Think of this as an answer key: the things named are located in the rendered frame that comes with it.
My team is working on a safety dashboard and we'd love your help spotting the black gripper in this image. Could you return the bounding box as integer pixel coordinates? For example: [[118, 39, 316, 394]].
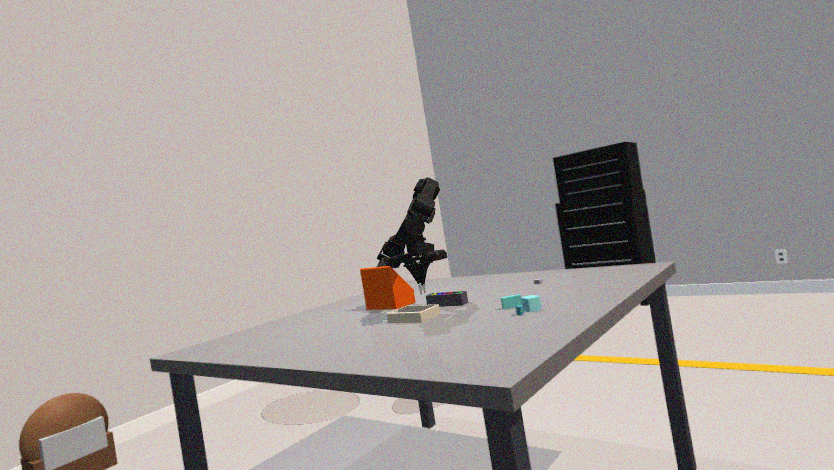
[[389, 234, 447, 285]]

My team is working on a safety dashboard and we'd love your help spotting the white shallow tray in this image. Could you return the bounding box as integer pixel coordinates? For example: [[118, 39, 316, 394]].
[[387, 304, 440, 323]]

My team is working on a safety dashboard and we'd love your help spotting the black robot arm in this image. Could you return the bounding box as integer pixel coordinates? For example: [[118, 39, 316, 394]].
[[377, 177, 440, 267]]

